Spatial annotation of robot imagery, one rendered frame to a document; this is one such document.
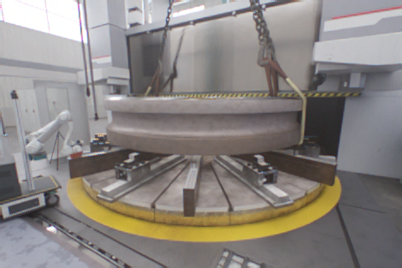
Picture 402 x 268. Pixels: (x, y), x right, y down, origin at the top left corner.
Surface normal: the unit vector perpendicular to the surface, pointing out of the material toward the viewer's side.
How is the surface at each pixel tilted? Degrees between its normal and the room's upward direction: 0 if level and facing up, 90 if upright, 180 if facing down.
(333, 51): 90
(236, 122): 90
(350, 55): 90
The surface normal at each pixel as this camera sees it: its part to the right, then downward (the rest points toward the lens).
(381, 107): -0.47, 0.16
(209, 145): 0.03, 0.18
